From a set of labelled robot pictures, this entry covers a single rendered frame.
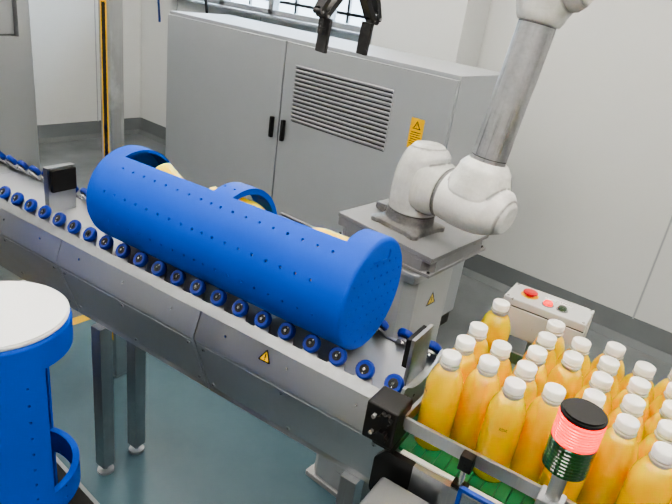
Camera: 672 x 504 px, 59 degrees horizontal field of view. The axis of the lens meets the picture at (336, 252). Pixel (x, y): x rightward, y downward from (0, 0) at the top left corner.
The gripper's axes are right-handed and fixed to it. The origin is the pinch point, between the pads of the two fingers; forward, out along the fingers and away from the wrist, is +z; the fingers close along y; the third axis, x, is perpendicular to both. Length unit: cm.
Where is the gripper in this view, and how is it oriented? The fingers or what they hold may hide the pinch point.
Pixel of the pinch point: (342, 48)
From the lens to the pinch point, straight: 139.6
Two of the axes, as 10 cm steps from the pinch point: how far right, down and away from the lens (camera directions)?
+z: -1.9, 8.8, 4.3
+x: -7.2, -4.2, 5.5
